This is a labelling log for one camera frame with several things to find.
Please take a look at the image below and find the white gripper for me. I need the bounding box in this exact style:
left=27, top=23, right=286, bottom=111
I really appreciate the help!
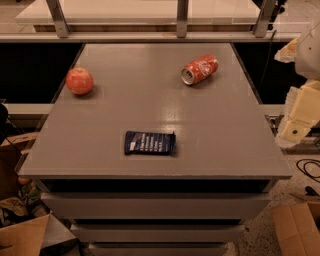
left=274, top=15, right=320, bottom=148

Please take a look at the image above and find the dark blue rxbar wrapper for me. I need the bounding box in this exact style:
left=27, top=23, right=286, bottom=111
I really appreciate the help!
left=124, top=131, right=176, bottom=156

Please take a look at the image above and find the red apple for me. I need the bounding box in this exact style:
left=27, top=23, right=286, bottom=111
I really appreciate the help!
left=66, top=67, right=94, bottom=95

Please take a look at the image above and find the crushed red soda can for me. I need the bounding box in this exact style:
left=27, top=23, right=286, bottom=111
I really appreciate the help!
left=181, top=54, right=218, bottom=86

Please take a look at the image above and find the cardboard box lower right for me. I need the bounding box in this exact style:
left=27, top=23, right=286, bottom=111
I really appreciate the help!
left=271, top=202, right=320, bottom=256

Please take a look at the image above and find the cardboard box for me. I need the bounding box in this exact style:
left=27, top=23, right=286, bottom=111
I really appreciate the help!
left=271, top=202, right=320, bottom=256
left=0, top=214, right=75, bottom=256

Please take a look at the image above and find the cardboard box lower left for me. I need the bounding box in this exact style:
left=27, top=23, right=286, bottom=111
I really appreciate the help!
left=0, top=214, right=75, bottom=256

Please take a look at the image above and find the metal railing frame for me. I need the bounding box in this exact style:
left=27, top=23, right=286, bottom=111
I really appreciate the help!
left=0, top=0, right=320, bottom=44

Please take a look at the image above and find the black cable on floor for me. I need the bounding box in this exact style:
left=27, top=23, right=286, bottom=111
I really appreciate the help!
left=295, top=158, right=320, bottom=183

